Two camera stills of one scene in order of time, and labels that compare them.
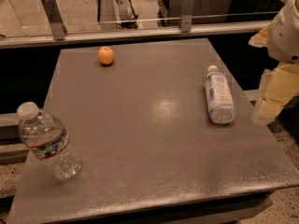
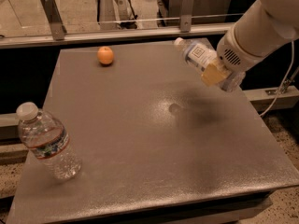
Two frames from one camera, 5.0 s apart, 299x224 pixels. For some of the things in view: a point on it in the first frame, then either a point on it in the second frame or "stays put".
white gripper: [286, 36] → [228, 55]
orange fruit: [106, 55] stays put
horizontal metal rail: [97, 35] stays put
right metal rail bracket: [188, 3] stays put
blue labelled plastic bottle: [220, 96] → [197, 55]
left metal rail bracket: [53, 15] stays put
